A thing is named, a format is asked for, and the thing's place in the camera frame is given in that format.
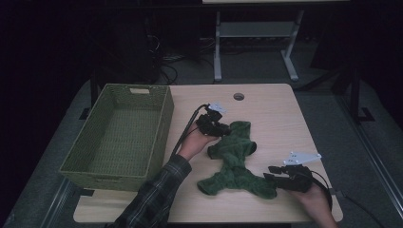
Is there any green fleece garment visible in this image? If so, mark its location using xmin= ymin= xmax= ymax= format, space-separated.
xmin=196 ymin=120 xmax=278 ymax=200

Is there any green woven basket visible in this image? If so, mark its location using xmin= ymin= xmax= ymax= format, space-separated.
xmin=59 ymin=83 xmax=175 ymax=194

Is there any person's left hand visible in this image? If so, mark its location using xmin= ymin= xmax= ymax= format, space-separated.
xmin=177 ymin=122 xmax=221 ymax=162

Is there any metal floor rail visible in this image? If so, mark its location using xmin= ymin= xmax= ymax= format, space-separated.
xmin=336 ymin=94 xmax=403 ymax=220
xmin=39 ymin=177 xmax=77 ymax=228

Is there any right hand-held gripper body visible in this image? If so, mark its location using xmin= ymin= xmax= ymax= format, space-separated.
xmin=278 ymin=151 xmax=322 ymax=194

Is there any tangle of black floor cables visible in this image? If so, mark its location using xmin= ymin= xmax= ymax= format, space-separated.
xmin=148 ymin=32 xmax=217 ymax=86

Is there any white metal stand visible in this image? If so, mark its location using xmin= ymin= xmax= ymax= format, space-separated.
xmin=213 ymin=9 xmax=305 ymax=83

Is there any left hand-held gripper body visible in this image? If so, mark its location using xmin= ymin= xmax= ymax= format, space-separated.
xmin=195 ymin=101 xmax=230 ymax=138

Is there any person's right hand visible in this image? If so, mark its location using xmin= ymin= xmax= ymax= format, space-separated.
xmin=289 ymin=182 xmax=334 ymax=221

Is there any black floor cable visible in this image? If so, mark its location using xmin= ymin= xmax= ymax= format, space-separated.
xmin=335 ymin=189 xmax=379 ymax=228

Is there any black table frame post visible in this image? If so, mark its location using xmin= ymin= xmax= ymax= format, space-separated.
xmin=348 ymin=67 xmax=376 ymax=125

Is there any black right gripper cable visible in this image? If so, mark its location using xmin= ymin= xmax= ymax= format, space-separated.
xmin=309 ymin=170 xmax=334 ymax=212

